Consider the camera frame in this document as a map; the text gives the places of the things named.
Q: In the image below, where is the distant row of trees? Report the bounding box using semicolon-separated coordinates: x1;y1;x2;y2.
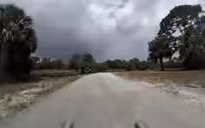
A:
30;52;184;75

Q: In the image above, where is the pale grey paved path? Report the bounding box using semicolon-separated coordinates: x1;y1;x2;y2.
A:
0;72;205;128

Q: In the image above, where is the robot's own part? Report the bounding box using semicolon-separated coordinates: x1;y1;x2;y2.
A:
62;120;75;128
133;121;147;128

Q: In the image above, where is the dry grass verge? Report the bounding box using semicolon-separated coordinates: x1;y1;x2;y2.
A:
112;68;205;112
0;68;83;126

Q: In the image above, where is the large dark spreading tree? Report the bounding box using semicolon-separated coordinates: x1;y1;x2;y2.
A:
147;3;205;72

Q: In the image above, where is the clump of palm trees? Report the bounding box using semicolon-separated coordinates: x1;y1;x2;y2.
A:
0;3;39;84

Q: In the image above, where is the dark round bush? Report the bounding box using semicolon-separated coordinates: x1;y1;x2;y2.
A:
182;49;205;71

